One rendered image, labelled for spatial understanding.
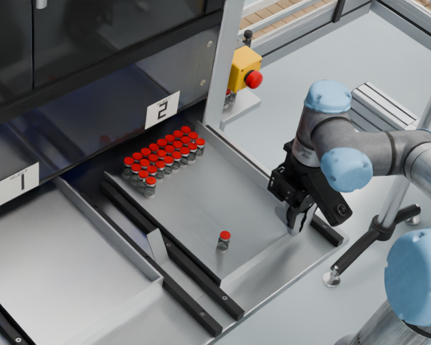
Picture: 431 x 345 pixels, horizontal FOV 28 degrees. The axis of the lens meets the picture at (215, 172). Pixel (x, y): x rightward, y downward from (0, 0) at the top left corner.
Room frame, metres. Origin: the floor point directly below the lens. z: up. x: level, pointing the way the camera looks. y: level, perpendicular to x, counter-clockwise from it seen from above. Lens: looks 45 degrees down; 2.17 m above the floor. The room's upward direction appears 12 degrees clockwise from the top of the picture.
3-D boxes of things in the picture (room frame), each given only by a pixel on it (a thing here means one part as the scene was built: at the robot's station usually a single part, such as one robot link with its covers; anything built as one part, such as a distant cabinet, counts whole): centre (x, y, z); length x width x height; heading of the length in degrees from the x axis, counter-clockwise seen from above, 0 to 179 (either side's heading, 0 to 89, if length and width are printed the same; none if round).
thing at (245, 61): (1.49, 0.00, 1.00); 0.08 x 0.07 x 0.07; 52
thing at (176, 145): (1.25, 0.11, 0.90); 0.18 x 0.02 x 0.05; 143
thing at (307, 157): (1.13, -0.16, 1.13); 0.08 x 0.08 x 0.05
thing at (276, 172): (1.14, -0.16, 1.05); 0.09 x 0.08 x 0.12; 52
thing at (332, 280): (1.94, -0.57, 0.07); 0.50 x 0.08 x 0.14; 142
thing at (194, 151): (1.24, 0.09, 0.90); 0.18 x 0.02 x 0.05; 143
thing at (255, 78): (1.46, -0.04, 0.99); 0.04 x 0.04 x 0.04; 52
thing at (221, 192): (1.17, 0.00, 0.90); 0.34 x 0.26 x 0.04; 53
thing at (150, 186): (1.16, 0.12, 0.90); 0.02 x 0.02 x 0.05
